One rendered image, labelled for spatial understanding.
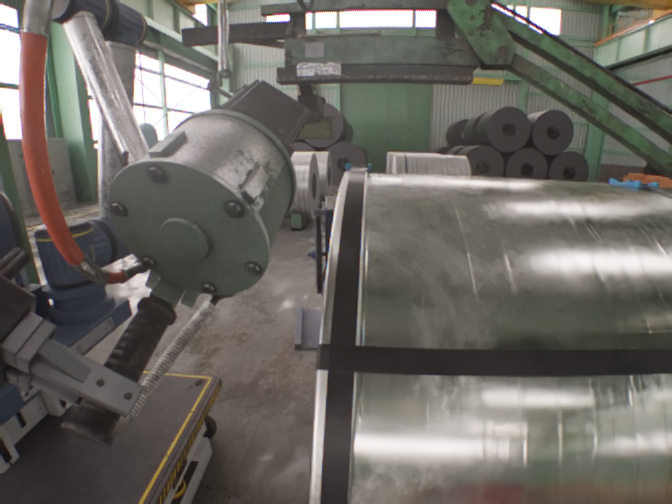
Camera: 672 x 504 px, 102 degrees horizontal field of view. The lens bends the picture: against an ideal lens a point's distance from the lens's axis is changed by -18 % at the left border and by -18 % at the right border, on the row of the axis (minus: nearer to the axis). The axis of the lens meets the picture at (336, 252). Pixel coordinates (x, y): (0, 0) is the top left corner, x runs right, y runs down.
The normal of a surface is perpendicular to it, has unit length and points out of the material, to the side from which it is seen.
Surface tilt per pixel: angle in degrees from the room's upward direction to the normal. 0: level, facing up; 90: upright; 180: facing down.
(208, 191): 115
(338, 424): 55
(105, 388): 51
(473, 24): 90
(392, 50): 90
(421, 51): 90
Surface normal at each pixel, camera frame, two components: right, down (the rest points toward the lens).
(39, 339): 0.66, -0.48
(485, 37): -0.27, 0.29
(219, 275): -0.13, 0.68
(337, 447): -0.09, -0.26
